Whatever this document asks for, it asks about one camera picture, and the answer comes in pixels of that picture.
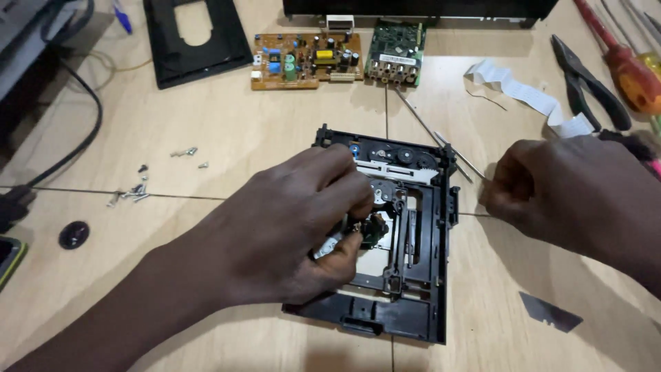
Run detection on person's left hand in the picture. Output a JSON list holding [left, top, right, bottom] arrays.
[[206, 144, 376, 311]]

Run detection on person's right hand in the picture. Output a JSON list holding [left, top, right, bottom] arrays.
[[479, 135, 643, 277]]

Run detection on short thin metal rod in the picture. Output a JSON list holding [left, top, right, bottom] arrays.
[[434, 131, 489, 181]]

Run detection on black disc drive mechanism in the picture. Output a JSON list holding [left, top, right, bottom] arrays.
[[282, 123, 461, 346]]

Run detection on long thin metal rod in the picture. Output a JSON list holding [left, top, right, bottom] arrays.
[[395, 86, 474, 184]]

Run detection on black pliers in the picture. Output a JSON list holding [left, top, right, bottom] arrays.
[[550, 34, 633, 133]]

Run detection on grey metal sheet piece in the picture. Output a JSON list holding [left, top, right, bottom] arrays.
[[518, 291, 585, 333]]

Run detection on black pink brush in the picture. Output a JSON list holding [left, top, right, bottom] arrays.
[[598, 128, 661, 180]]

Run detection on green circuit board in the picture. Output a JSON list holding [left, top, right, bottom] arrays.
[[364, 20, 428, 86]]

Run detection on red orange screwdriver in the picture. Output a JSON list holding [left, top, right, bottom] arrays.
[[574, 0, 661, 116]]

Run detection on black player chassis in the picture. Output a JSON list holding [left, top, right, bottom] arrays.
[[282, 0, 560, 31]]

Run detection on yellow green screwdriver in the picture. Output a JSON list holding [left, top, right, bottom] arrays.
[[637, 51, 661, 136]]

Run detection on bundle of metal tools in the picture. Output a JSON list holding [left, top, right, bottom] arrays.
[[593, 0, 661, 53]]

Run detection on brown power circuit board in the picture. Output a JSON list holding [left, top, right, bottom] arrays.
[[251, 32, 364, 92]]

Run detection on black disc tray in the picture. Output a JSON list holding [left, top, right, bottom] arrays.
[[143, 0, 254, 90]]

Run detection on pile of small screws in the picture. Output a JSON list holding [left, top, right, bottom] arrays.
[[106, 164, 151, 208]]

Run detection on blue pen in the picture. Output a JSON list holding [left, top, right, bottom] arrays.
[[112, 0, 133, 35]]

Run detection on black round disc clamp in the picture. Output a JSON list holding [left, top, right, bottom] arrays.
[[58, 220, 91, 251]]

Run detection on black plug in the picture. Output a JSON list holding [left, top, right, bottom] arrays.
[[0, 184, 37, 234]]

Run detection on grey device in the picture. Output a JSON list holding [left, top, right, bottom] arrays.
[[0, 0, 95, 101]]

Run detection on black case green rim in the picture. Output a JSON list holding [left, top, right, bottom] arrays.
[[0, 236, 29, 292]]

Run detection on thin black wire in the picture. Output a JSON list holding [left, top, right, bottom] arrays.
[[466, 90, 508, 111]]

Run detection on white flat ribbon cable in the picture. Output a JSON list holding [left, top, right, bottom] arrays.
[[463, 58, 596, 139]]

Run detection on thin yellowish cable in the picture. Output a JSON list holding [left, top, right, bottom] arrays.
[[77, 49, 154, 93]]

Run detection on black power cable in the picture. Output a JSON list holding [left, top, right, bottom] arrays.
[[25, 0, 103, 190]]

